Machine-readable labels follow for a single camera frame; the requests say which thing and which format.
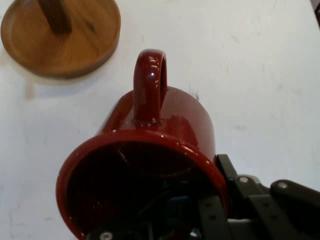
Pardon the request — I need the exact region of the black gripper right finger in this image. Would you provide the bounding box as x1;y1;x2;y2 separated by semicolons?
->
215;153;320;240

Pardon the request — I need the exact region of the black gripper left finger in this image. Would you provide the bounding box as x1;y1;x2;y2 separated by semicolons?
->
86;195;234;240

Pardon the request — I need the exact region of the red enamel mug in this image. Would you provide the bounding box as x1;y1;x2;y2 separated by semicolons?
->
55;48;231;240

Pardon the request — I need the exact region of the wooden mug tree stand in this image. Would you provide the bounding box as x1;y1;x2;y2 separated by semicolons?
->
0;0;122;80

